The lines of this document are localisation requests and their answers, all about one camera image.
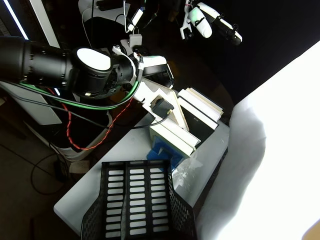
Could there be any beige hardcover book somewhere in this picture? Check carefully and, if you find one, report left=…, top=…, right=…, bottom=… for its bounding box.
left=147, top=79, right=190, bottom=133

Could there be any white power strip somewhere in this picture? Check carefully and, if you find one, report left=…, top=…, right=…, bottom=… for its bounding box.
left=119, top=33, right=145, bottom=55

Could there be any white adapter with blue plug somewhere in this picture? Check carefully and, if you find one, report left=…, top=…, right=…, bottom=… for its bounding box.
left=125, top=8, right=145, bottom=33

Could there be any black Century book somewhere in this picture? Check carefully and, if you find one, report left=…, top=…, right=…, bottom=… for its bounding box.
left=183, top=87, right=225, bottom=117

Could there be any cream spine book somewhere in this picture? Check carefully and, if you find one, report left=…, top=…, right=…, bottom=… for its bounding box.
left=178, top=89, right=224, bottom=122

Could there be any white spine book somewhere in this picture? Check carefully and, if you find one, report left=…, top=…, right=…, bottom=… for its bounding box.
left=177, top=93, right=222, bottom=128

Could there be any black Let It Be book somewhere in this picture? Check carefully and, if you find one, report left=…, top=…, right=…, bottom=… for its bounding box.
left=177, top=97, right=219, bottom=150

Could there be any blue plastic bookend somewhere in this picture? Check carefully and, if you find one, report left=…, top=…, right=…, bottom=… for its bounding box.
left=146, top=136, right=185, bottom=168

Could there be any white plastic tub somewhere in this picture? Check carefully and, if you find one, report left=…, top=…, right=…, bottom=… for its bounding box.
left=48, top=109, right=115, bottom=162

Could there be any black mesh file tray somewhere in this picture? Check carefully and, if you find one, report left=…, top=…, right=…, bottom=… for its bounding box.
left=80, top=159, right=198, bottom=240

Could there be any white backdrop cloth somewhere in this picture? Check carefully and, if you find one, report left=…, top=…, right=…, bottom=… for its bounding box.
left=194, top=39, right=320, bottom=240

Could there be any tan rounded object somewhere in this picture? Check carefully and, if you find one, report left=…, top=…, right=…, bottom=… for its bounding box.
left=301, top=218, right=320, bottom=240

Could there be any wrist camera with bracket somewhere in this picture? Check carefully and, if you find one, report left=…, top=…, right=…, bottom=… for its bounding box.
left=179, top=3, right=195, bottom=41
left=133, top=82, right=176, bottom=120

